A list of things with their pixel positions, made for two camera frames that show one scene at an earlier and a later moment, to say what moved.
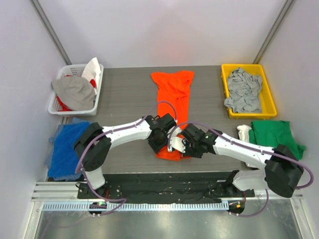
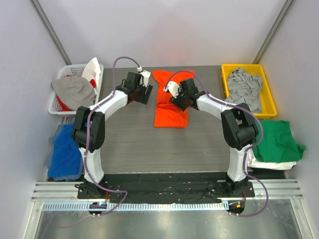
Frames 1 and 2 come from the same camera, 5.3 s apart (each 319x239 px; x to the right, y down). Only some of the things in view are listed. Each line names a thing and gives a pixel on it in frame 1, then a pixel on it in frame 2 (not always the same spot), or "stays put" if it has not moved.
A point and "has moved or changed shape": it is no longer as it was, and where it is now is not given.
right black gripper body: (188, 148) → (178, 102)
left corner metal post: (51, 31) stays put
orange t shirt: (174, 88) has moved or changed shape
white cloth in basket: (92, 71) stays put
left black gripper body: (159, 147) → (145, 93)
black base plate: (162, 188) stays put
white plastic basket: (75, 70) stays put
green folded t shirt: (272, 133) stays put
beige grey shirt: (76, 92) stays put
